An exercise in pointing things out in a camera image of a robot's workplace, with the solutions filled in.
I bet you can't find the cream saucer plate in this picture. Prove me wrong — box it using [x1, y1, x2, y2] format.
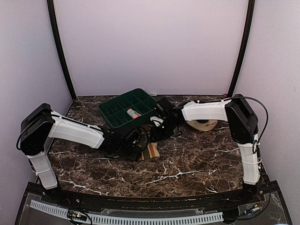
[187, 120, 218, 132]

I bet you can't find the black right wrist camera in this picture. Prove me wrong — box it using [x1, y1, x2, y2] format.
[155, 97, 174, 117]

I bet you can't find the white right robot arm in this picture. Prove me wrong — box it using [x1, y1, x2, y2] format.
[150, 94, 260, 203]

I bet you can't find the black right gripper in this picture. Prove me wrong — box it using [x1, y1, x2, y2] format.
[150, 118, 180, 142]

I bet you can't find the white slotted cable duct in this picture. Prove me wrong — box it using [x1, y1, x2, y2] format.
[30, 200, 224, 225]

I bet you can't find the black frame post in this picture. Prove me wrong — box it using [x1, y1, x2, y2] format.
[46, 0, 77, 101]
[227, 0, 255, 97]

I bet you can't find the green compartment tray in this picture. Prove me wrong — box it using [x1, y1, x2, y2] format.
[98, 88, 157, 130]

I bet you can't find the pink patterned sock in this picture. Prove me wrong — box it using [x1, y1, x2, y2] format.
[127, 108, 141, 119]

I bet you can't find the black front rail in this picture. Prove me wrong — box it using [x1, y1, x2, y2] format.
[53, 189, 258, 210]

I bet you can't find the black left frame post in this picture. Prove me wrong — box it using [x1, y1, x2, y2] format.
[46, 0, 77, 101]

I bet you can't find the beige sock with olive toe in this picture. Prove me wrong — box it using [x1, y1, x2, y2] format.
[139, 142, 160, 161]

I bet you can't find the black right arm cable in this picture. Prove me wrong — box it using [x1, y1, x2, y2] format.
[196, 96, 269, 155]

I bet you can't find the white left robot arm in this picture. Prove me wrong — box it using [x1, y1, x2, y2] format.
[16, 103, 149, 204]

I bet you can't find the black right frame post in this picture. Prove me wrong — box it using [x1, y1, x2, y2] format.
[227, 0, 255, 97]

